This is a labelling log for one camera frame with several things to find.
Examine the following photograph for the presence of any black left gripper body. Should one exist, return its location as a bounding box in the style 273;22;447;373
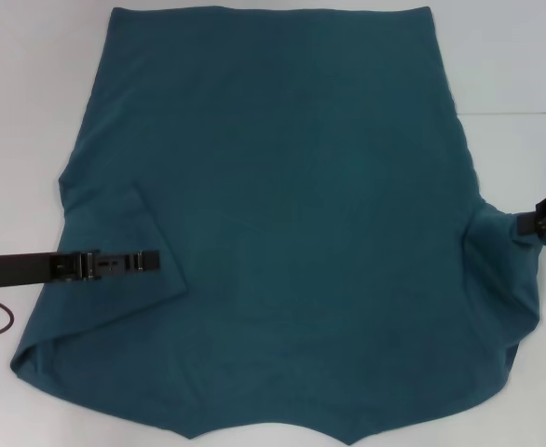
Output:
0;251;87;286

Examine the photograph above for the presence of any teal blue t-shirt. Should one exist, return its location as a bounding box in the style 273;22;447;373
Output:
10;5;545;442

